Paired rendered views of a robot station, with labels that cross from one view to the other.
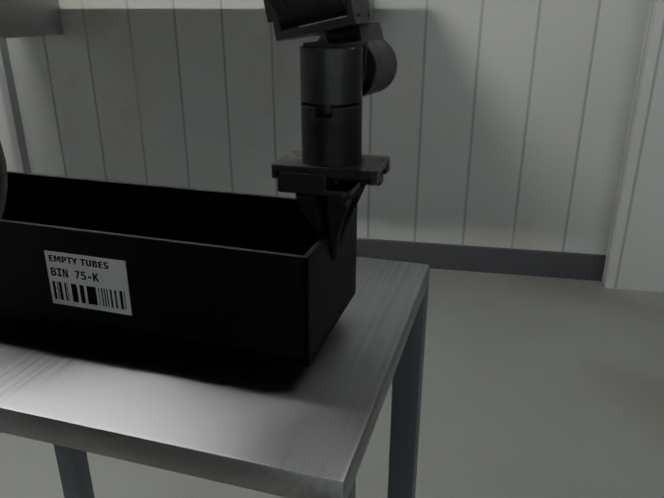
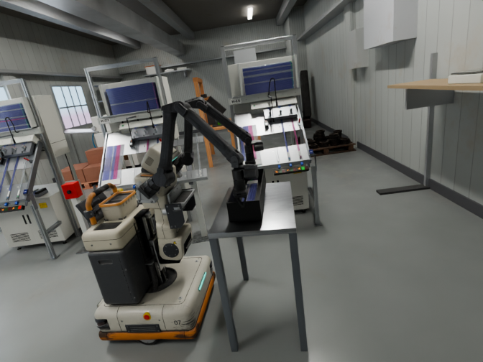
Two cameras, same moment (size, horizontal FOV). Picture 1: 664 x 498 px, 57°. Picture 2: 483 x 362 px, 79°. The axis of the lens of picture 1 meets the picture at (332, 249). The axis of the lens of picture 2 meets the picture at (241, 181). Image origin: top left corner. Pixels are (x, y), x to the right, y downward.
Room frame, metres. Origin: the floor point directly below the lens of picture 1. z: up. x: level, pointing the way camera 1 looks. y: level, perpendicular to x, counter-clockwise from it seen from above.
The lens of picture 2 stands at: (0.41, -1.37, 1.50)
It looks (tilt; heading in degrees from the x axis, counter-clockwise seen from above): 18 degrees down; 83
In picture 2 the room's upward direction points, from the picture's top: 9 degrees counter-clockwise
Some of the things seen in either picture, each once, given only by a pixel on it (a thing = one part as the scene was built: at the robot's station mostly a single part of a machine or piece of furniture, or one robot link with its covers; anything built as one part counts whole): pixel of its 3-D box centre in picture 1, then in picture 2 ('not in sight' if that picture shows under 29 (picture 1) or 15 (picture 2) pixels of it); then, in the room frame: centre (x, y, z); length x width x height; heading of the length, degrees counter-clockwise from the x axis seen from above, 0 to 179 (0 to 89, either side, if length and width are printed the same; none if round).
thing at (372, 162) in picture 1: (331, 140); (239, 185); (0.58, 0.00, 1.02); 0.10 x 0.07 x 0.07; 73
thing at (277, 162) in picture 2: not in sight; (273, 159); (1.21, 1.74, 0.65); 1.01 x 0.73 x 1.29; 80
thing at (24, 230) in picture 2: not in sight; (28, 193); (-1.64, 2.25, 0.66); 1.01 x 0.73 x 1.31; 80
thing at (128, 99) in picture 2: not in sight; (134, 98); (-0.16, 2.04, 1.52); 0.51 x 0.13 x 0.27; 170
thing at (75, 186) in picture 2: not in sight; (81, 216); (-0.99, 1.84, 0.39); 0.24 x 0.24 x 0.78; 80
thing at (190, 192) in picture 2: not in sight; (179, 203); (0.23, 0.40, 0.84); 0.28 x 0.16 x 0.22; 73
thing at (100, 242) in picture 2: not in sight; (134, 242); (-0.14, 0.51, 0.59); 0.55 x 0.34 x 0.83; 73
